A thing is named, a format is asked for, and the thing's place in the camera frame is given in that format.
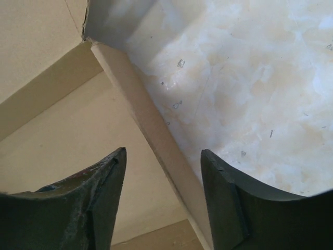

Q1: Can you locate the brown cardboard box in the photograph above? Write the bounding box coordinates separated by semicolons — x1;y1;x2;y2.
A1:
1;1;211;249

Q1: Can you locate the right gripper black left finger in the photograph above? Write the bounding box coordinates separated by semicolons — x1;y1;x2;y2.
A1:
1;147;127;249

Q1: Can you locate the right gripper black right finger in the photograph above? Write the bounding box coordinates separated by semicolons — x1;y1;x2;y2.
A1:
201;149;332;249

